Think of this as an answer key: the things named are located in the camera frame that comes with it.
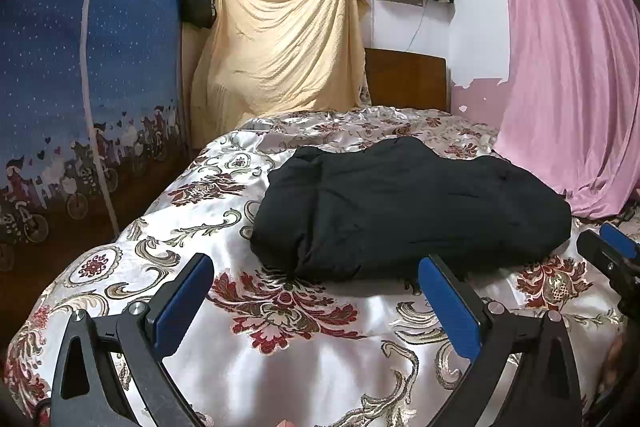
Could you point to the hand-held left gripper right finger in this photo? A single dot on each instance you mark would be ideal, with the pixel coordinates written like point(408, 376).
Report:
point(450, 302)

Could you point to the brown wooden headboard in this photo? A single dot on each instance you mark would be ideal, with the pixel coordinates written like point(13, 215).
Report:
point(405, 79)

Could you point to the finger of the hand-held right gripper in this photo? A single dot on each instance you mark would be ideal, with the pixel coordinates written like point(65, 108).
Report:
point(617, 239)

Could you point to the black padded jacket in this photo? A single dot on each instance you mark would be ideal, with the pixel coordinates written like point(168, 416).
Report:
point(400, 212)

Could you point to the blue printed wardrobe cover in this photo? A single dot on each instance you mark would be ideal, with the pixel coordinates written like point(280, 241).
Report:
point(75, 82)

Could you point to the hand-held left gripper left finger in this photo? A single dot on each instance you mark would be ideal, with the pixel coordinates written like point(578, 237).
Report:
point(182, 302)

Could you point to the floral satin bedspread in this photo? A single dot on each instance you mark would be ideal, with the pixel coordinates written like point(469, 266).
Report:
point(280, 317)

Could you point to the pink curtain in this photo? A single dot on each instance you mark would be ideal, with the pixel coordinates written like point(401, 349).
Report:
point(565, 57)

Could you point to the beige draped sheet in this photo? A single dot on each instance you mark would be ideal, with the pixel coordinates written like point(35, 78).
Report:
point(285, 47)

